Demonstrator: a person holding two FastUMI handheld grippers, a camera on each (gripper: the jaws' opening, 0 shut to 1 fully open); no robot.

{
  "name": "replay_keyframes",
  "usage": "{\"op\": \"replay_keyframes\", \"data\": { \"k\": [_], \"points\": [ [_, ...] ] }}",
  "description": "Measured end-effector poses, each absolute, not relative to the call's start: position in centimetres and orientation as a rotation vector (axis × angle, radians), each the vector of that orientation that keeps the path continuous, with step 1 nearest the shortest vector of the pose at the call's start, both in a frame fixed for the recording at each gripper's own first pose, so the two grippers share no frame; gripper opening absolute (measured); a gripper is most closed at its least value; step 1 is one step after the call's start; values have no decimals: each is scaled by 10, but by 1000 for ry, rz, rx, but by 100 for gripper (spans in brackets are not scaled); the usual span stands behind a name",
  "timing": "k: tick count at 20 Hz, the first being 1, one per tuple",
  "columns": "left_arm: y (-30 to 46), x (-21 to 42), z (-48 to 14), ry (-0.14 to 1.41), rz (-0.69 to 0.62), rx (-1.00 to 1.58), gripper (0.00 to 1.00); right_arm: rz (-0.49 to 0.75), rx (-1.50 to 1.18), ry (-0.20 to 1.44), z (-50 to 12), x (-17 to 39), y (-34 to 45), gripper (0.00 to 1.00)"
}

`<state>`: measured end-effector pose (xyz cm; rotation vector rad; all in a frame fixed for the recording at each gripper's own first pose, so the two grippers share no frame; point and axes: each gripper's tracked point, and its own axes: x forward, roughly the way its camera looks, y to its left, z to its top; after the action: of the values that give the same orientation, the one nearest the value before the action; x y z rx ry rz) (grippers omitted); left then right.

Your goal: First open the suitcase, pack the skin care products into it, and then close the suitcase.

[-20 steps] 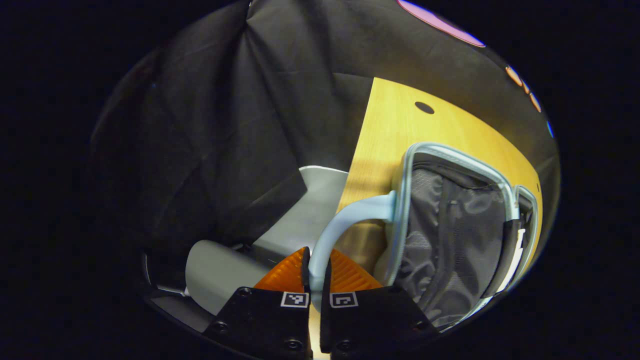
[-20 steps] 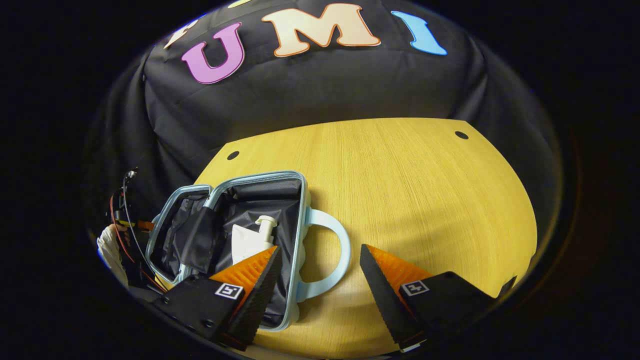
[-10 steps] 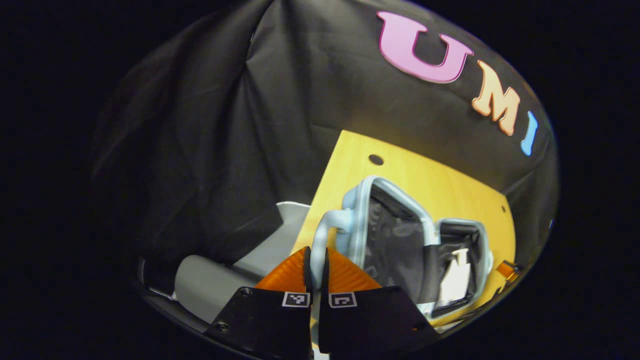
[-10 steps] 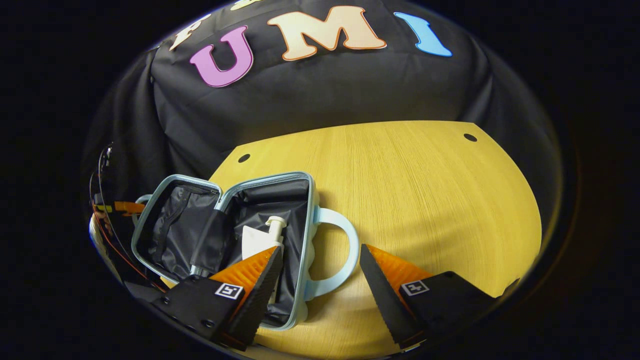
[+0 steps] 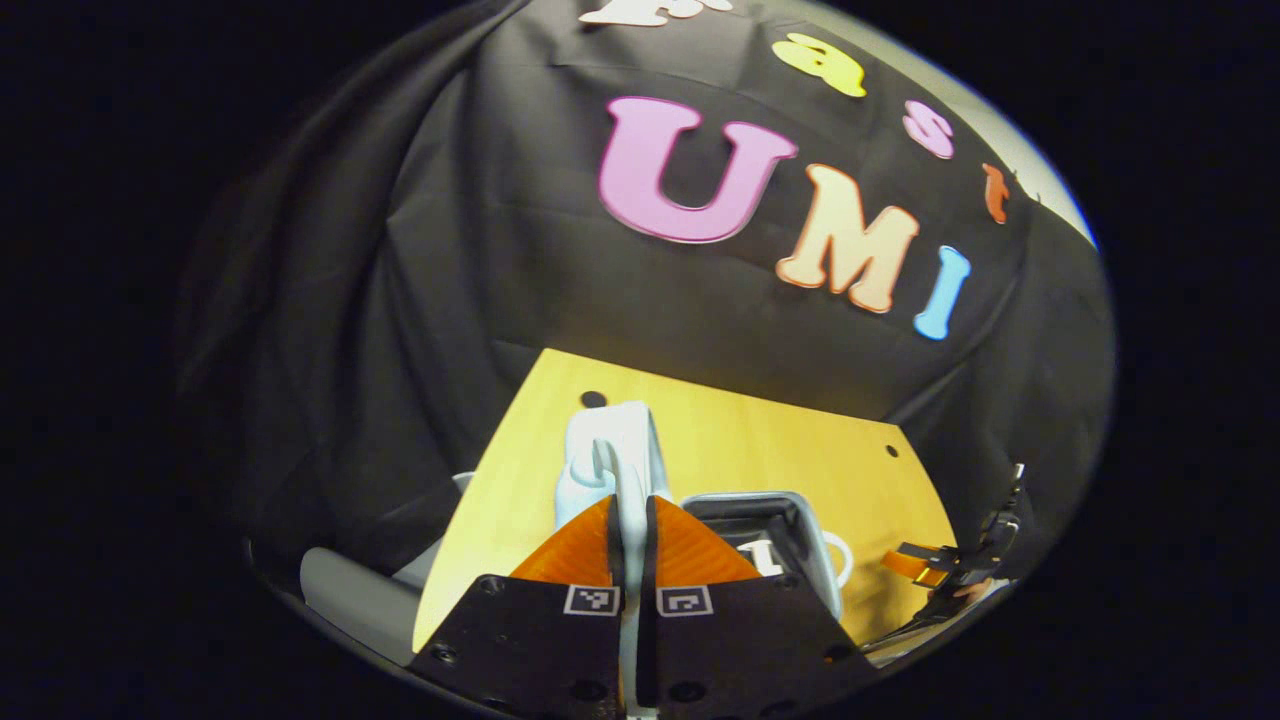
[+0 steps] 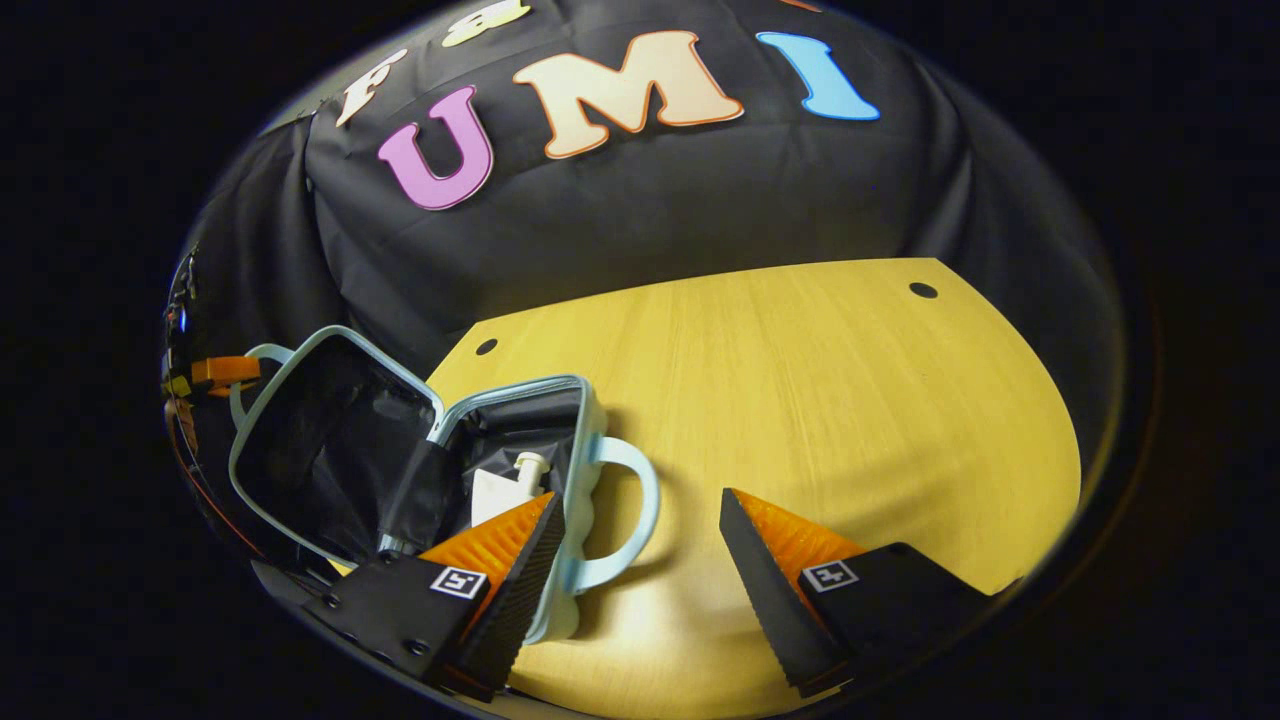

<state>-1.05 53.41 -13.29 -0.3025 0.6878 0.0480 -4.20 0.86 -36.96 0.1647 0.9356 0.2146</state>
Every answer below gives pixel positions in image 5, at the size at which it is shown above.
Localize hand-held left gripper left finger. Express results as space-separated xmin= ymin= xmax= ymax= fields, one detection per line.
xmin=408 ymin=494 xmax=627 ymax=720

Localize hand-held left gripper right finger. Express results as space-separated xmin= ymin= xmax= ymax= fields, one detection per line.
xmin=638 ymin=494 xmax=883 ymax=720

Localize pale blue suitcase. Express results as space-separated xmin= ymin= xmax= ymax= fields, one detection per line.
xmin=553 ymin=400 xmax=854 ymax=720

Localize black backdrop cloth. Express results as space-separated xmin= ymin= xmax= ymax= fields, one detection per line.
xmin=175 ymin=0 xmax=1116 ymax=641

